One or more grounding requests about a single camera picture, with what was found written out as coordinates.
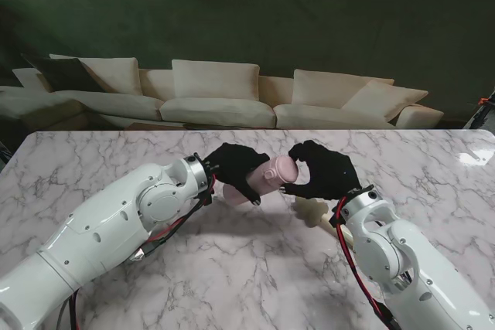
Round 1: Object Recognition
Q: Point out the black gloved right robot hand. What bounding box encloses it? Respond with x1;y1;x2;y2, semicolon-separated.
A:
280;140;364;202

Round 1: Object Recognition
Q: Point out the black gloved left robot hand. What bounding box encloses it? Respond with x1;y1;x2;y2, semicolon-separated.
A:
203;142;271;206

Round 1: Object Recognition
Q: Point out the pink thermos body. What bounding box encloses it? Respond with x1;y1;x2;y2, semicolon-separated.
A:
223;169;279;206

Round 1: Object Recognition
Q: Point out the sponge cup brush red-cream handle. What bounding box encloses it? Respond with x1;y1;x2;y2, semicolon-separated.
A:
294;196;355;248

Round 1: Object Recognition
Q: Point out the cream sofa seat cushion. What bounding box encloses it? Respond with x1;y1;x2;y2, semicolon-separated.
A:
159;97;278;130
49;90;166;123
272;104;398;131

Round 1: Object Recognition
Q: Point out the cream fabric sofa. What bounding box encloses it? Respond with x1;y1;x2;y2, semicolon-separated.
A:
0;53;446;131

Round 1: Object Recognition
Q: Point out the cream sofa back pillow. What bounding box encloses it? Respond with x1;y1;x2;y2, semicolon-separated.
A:
49;53;145;97
171;59;261;101
341;79;430;123
290;69;396;107

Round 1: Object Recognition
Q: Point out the black stand with orange clip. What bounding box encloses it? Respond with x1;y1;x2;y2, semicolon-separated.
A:
462;90;495;131

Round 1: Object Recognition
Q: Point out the dark grey throw pillow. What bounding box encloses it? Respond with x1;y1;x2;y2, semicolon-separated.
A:
21;53;106;94

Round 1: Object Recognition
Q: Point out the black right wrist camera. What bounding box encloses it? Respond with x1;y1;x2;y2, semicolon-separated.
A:
327;208;343;229

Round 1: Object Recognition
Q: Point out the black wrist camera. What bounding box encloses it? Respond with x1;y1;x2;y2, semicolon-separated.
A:
327;208;343;229
195;190;215;208

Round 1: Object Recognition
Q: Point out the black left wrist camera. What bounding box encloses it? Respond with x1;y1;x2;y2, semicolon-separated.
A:
195;190;215;208

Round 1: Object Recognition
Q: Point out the red-black right arm cable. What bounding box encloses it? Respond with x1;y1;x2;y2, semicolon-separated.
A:
334;196;403;330

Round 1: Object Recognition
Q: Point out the red-black arm cable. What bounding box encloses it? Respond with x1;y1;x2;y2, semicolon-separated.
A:
57;175;216;330
334;196;403;330

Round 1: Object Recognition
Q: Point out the red-black left arm cable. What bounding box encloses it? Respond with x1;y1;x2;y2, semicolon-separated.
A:
57;175;216;330

